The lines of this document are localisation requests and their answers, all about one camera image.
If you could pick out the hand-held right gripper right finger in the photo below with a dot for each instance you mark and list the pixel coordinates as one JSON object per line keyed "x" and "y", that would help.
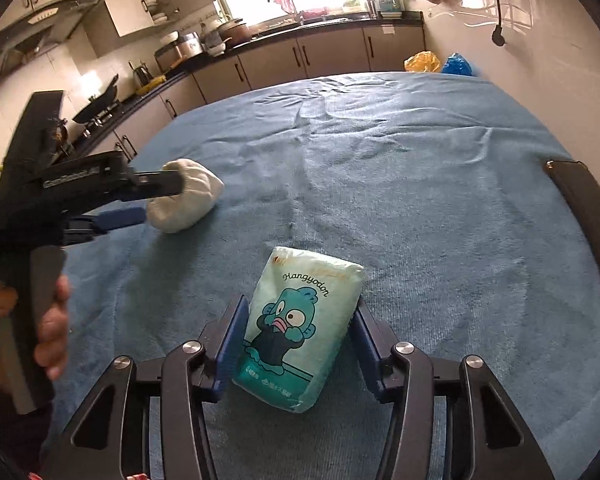
{"x": 362, "y": 345}

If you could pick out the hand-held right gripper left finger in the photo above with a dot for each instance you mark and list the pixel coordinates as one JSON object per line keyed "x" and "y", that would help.
{"x": 232, "y": 340}

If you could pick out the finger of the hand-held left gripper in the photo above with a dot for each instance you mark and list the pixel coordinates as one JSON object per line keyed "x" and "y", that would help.
{"x": 155, "y": 183}
{"x": 122, "y": 217}

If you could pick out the white cloth ball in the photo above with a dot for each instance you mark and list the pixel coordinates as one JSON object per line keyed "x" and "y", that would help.
{"x": 190, "y": 200}

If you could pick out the teal cartoon tissue pack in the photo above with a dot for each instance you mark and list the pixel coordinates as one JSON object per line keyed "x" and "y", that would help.
{"x": 290, "y": 330}

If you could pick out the person's left hand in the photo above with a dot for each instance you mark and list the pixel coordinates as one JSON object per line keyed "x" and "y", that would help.
{"x": 52, "y": 330}

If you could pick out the gas stove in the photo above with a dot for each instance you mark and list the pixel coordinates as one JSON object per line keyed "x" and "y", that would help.
{"x": 100, "y": 117}

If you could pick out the yellow cloth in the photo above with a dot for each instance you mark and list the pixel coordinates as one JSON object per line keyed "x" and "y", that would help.
{"x": 150, "y": 85}

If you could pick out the black wok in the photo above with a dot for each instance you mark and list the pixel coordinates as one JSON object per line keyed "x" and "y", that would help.
{"x": 97, "y": 102}

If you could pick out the steel kettle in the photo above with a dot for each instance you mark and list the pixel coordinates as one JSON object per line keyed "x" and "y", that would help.
{"x": 141, "y": 74}

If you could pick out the silver rice cooker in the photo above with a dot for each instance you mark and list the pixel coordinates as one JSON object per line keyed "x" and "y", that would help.
{"x": 177, "y": 50}

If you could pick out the steel range hood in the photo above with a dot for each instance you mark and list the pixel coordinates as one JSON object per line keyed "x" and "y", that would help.
{"x": 35, "y": 35}

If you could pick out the blue tablecloth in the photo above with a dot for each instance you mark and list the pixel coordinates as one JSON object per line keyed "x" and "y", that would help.
{"x": 405, "y": 185}

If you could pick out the brown cooking pot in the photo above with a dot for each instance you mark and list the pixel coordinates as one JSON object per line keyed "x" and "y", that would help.
{"x": 230, "y": 32}

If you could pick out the beige base cabinets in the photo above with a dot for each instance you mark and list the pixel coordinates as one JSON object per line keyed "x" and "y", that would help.
{"x": 290, "y": 60}

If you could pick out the black kitchen counter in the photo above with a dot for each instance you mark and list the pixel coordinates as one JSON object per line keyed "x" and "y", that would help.
{"x": 280, "y": 30}

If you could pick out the pink plastic bag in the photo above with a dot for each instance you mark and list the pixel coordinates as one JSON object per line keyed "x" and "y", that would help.
{"x": 282, "y": 0}

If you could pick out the yellow plastic bag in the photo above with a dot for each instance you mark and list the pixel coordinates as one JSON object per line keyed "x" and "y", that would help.
{"x": 422, "y": 62}

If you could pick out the blue plastic bag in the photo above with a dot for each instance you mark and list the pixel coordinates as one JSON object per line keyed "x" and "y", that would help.
{"x": 457, "y": 65}

